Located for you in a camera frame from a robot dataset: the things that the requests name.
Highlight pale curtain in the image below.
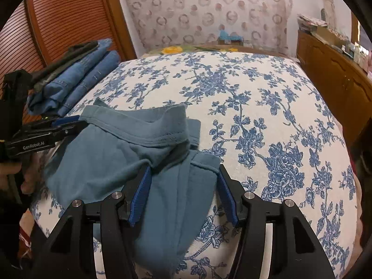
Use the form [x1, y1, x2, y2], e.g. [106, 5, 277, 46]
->
[318, 0, 337, 30]

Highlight small blue toy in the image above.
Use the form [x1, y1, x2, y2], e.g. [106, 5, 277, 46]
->
[217, 29, 245, 42]

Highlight person's left hand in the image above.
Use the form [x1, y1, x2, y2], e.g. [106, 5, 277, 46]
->
[0, 151, 45, 194]

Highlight wooden louvered wardrobe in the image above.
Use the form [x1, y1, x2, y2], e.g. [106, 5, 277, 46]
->
[0, 0, 138, 124]

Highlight blue floral white quilt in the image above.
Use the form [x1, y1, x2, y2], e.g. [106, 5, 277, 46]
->
[29, 49, 363, 279]

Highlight beige flowered blanket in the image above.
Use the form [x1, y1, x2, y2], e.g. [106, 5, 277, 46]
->
[139, 44, 367, 253]

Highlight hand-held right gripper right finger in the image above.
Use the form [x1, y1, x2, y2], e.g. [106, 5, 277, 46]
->
[216, 165, 332, 279]

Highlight patterned headboard cover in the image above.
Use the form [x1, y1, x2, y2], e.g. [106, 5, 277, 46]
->
[113, 0, 295, 58]

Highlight clutter of small items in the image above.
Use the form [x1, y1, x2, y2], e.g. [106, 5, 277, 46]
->
[296, 13, 372, 80]

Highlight folded blue jeans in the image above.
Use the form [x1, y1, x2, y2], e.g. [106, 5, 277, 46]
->
[58, 50, 121, 117]
[27, 38, 114, 114]

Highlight folded dark pants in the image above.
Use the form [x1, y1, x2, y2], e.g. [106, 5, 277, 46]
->
[31, 41, 99, 92]

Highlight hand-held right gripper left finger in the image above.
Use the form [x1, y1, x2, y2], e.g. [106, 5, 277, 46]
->
[27, 166, 153, 279]

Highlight wooden cabinet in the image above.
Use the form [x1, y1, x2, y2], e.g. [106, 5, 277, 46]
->
[296, 30, 372, 149]

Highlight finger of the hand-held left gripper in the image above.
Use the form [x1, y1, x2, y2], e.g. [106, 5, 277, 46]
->
[53, 115, 81, 127]
[53, 119, 88, 142]

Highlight teal blue shirt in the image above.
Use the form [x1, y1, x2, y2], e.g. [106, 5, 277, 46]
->
[43, 97, 221, 268]

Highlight cardboard box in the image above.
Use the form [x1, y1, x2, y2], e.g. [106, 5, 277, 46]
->
[315, 25, 344, 47]

